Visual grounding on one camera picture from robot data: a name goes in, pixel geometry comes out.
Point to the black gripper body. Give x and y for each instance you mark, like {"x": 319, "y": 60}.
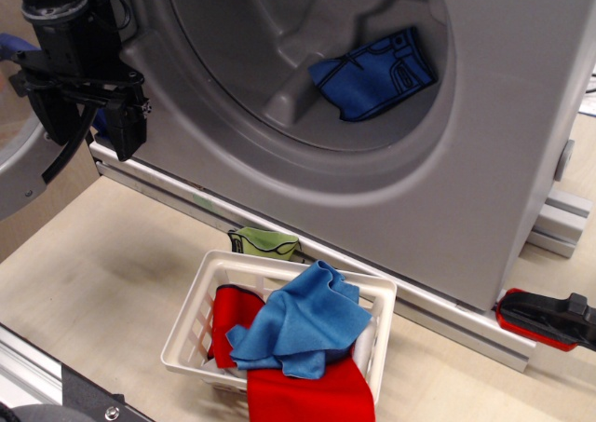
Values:
{"x": 79, "y": 44}

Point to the grey toy washing machine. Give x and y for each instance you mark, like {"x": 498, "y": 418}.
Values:
{"x": 442, "y": 190}

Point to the blue jeans-print cloth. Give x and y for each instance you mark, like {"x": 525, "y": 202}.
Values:
{"x": 372, "y": 79}

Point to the blue object behind door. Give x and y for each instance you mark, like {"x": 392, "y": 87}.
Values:
{"x": 11, "y": 44}

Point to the plain blue cloth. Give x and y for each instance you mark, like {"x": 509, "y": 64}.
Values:
{"x": 311, "y": 321}

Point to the red cloth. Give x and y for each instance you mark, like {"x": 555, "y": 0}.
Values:
{"x": 341, "y": 394}

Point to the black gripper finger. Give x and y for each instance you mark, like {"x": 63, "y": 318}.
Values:
{"x": 58, "y": 116}
{"x": 126, "y": 115}

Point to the black bracket with screw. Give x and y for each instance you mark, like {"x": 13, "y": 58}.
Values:
{"x": 99, "y": 404}

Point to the red and black clamp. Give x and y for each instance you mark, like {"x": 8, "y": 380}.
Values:
{"x": 560, "y": 323}

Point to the long aluminium base rail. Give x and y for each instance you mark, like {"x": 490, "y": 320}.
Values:
{"x": 477, "y": 330}

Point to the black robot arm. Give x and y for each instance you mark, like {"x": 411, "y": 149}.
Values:
{"x": 92, "y": 96}

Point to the aluminium rail bottom left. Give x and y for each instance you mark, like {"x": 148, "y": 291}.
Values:
{"x": 28, "y": 374}

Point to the white cloth in basket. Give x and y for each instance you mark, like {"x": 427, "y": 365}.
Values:
{"x": 360, "y": 354}

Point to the green cloth with black outline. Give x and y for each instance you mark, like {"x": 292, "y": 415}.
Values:
{"x": 259, "y": 242}

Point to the white plastic laundry basket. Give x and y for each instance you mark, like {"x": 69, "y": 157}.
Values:
{"x": 190, "y": 338}

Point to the grey washing machine door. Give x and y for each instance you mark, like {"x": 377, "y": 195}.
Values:
{"x": 24, "y": 160}

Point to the aluminium extrusion block right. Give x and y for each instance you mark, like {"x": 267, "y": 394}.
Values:
{"x": 560, "y": 223}

